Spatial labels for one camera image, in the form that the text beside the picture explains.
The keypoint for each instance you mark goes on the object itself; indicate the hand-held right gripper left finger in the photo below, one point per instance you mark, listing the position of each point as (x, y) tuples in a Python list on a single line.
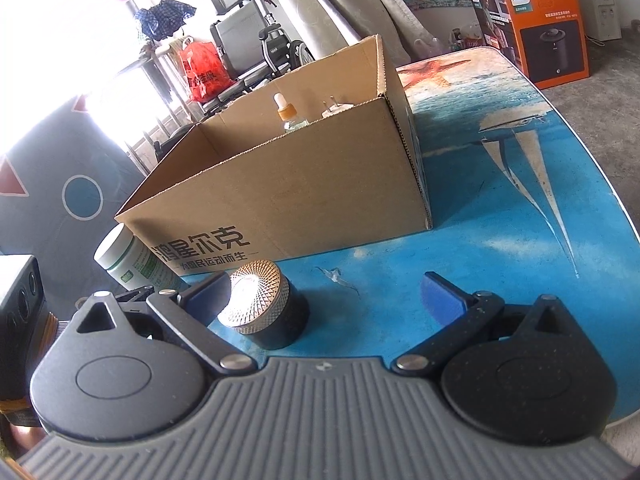
[(207, 292)]

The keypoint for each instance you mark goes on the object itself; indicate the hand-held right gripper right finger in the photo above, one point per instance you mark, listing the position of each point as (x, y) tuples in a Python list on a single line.
[(442, 297)]

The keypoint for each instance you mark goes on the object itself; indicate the black jar with gold lid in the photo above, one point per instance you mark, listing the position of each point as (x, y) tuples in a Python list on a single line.
[(280, 325)]

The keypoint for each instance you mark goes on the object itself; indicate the brown cardboard box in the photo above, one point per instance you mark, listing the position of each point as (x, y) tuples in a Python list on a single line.
[(300, 200)]

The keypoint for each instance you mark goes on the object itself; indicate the green dropper bottle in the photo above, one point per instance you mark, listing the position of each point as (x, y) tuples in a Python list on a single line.
[(290, 120)]

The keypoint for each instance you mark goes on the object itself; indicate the white charger plug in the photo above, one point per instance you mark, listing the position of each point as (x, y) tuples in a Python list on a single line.
[(337, 111)]

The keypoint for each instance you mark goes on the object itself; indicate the grey printed blanket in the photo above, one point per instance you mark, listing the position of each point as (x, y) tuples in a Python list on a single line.
[(40, 230)]

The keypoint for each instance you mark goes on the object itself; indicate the white pill bottle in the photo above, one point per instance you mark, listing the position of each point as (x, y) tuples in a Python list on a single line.
[(130, 260)]

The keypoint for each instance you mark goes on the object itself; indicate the metal railing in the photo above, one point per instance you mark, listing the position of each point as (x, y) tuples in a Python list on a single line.
[(165, 110)]

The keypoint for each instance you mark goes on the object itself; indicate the red plastic bag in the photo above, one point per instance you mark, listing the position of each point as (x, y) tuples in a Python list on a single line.
[(205, 70)]

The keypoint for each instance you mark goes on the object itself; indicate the folding wheelchair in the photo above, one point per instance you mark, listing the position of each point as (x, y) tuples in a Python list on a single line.
[(245, 35)]

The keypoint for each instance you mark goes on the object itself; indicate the blue checked umbrella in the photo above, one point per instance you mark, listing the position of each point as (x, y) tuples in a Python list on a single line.
[(165, 12)]

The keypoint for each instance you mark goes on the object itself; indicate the orange appliance carton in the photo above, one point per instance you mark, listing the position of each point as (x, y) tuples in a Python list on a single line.
[(550, 10)]

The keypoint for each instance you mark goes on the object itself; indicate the silver foam mat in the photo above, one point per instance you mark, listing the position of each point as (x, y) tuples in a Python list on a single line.
[(325, 0)]

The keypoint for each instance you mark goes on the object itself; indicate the white water dispenser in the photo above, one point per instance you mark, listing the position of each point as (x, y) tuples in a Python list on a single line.
[(600, 15)]

